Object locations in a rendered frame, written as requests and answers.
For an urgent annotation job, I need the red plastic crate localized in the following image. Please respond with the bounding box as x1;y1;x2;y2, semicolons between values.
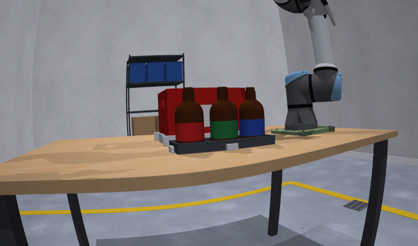
158;87;242;136

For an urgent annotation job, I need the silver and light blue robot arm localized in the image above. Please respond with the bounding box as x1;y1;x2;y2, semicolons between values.
274;0;342;130

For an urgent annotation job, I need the brown bottle with blue label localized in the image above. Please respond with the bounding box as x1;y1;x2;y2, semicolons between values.
239;87;265;138

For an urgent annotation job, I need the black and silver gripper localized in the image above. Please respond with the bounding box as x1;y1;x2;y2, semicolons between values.
299;0;335;26

